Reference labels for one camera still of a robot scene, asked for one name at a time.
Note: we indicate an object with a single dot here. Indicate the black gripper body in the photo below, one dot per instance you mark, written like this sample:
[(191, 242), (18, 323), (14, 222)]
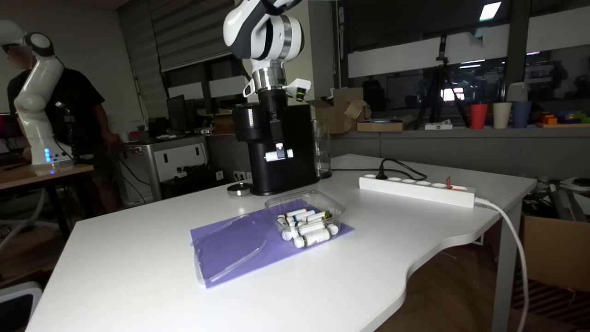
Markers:
[(274, 117)]

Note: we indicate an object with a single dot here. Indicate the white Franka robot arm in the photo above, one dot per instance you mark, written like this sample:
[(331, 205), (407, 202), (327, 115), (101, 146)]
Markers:
[(265, 34)]

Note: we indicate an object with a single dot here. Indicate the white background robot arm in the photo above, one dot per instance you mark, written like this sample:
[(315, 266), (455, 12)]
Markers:
[(38, 98)]

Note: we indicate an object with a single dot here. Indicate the black coffee machine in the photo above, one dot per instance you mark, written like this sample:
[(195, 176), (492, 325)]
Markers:
[(302, 167)]

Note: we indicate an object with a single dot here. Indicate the clear water tank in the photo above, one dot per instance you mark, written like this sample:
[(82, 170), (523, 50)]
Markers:
[(322, 148)]

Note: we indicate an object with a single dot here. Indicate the open cardboard box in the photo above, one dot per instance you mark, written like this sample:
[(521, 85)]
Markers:
[(342, 113)]

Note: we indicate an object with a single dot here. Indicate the round metal dish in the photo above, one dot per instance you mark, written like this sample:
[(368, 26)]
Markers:
[(239, 189)]

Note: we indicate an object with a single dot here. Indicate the white battery blue cap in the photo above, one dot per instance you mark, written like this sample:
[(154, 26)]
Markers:
[(294, 214)]

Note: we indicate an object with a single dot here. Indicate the flat brown box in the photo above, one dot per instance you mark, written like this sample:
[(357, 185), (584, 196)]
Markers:
[(381, 128)]

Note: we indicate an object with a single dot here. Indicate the orange-capped medicine bottle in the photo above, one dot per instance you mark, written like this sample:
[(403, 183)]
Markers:
[(315, 218)]

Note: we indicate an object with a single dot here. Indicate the grey metal cabinet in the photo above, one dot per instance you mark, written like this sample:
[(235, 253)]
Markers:
[(176, 163)]

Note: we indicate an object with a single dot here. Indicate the grey window blind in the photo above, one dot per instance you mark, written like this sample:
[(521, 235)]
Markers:
[(185, 30)]

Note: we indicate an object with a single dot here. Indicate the purple plastic sheet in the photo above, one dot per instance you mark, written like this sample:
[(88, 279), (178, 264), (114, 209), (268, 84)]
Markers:
[(241, 251)]

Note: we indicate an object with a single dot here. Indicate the white power strip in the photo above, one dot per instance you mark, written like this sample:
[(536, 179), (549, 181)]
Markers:
[(418, 189)]

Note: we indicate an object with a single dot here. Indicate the person in black shirt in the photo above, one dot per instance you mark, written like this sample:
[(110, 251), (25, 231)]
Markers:
[(84, 107)]

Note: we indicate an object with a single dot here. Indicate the red cup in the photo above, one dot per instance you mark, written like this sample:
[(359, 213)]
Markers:
[(479, 117)]

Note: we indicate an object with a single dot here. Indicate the white cup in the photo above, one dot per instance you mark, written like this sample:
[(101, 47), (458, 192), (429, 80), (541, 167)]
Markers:
[(503, 115)]

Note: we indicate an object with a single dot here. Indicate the ceiling light panel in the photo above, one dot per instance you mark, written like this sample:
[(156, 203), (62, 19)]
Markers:
[(490, 12)]

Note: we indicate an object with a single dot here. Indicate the blue cup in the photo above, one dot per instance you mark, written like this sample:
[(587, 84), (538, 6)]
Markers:
[(523, 115)]

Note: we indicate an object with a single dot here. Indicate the wooden side table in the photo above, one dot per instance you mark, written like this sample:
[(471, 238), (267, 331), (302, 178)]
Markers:
[(25, 176)]

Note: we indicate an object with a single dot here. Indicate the orange yellow toy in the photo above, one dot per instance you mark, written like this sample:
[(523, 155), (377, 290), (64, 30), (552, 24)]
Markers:
[(547, 120)]

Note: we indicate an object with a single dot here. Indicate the white chair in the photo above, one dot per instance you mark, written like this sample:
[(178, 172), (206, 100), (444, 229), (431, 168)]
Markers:
[(20, 292)]

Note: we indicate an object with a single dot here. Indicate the large cardboard box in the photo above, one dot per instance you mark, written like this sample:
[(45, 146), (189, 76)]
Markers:
[(556, 251)]

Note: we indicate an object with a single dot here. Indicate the black camera tripod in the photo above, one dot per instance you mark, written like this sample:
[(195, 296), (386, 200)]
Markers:
[(442, 80)]

